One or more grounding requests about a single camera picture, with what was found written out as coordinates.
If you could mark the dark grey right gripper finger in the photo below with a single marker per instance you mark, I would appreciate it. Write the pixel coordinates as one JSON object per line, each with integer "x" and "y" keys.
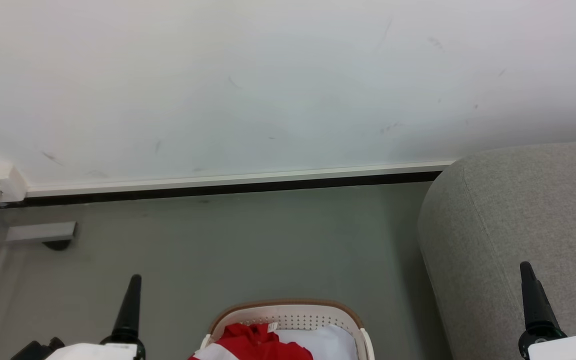
{"x": 528, "y": 310}
{"x": 542, "y": 315}

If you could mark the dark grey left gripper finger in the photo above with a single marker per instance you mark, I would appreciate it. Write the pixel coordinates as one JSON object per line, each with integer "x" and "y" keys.
{"x": 122, "y": 325}
{"x": 135, "y": 325}

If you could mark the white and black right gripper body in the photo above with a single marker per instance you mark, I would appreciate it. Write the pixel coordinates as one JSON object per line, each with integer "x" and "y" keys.
{"x": 568, "y": 349}

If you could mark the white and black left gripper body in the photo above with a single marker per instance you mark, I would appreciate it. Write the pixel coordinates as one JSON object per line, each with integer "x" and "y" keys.
{"x": 103, "y": 352}

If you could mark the red and white striped garment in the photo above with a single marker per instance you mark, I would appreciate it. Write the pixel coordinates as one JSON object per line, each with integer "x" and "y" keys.
{"x": 253, "y": 342}

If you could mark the white laundry basket brown rim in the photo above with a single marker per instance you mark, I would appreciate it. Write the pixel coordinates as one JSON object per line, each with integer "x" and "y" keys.
{"x": 293, "y": 315}

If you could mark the grey fabric sofa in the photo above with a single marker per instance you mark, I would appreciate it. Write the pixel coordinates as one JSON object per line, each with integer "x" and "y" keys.
{"x": 518, "y": 225}

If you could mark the white and black baseboard strip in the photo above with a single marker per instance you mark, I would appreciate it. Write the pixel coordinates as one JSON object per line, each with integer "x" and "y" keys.
{"x": 218, "y": 184}

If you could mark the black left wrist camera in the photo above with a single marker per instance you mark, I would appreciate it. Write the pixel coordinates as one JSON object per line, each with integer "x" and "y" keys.
{"x": 35, "y": 351}

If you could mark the black round frame foot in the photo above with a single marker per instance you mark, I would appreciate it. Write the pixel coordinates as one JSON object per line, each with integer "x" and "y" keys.
{"x": 58, "y": 244}

